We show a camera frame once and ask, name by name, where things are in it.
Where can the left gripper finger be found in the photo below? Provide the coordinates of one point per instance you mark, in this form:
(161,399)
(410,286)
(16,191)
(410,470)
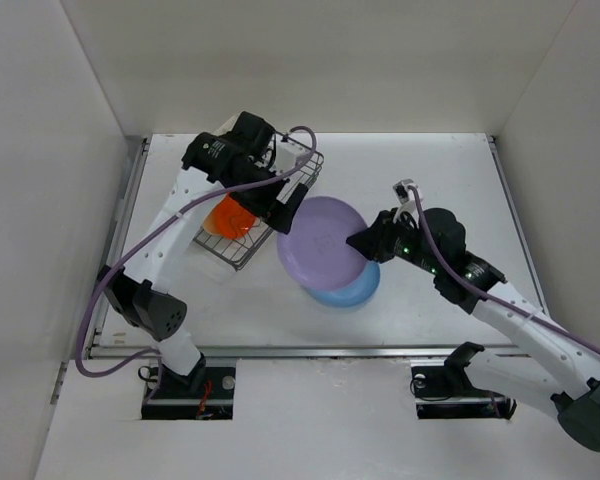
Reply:
(280,217)
(296,198)

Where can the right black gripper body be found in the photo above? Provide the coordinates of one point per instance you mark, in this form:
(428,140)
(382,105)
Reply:
(403,241)

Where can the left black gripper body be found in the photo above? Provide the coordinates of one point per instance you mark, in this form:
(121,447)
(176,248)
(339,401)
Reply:
(261,198)

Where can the blue plate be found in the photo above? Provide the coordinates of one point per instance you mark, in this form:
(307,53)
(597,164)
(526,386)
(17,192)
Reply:
(354,294)

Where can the orange plate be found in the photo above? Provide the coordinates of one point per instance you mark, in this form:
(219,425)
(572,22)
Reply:
(230,220)

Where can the lilac plate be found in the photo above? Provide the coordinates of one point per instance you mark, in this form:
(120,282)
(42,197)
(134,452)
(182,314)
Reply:
(315,252)

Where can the beige plate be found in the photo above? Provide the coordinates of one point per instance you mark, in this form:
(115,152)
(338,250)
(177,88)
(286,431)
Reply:
(209,224)

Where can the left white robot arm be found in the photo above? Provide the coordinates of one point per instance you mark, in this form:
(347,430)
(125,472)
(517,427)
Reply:
(137,286)

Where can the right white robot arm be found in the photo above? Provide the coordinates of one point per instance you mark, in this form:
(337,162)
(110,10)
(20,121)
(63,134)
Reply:
(560,377)

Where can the white cutlery holder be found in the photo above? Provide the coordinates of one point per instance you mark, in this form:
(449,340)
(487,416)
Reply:
(226,126)

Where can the dark wire dish rack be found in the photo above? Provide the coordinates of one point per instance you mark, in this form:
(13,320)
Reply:
(260,235)

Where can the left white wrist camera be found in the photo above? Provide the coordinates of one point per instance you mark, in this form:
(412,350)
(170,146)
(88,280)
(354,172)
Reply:
(287,154)

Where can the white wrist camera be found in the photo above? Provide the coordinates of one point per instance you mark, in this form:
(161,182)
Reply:
(287,154)
(404,191)

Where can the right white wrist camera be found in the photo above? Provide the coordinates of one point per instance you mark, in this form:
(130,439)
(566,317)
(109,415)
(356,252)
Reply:
(404,191)

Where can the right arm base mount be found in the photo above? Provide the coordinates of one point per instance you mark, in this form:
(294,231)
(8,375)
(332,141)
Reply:
(437,398)

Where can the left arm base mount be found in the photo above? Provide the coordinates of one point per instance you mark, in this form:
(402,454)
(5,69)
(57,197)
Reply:
(209,398)

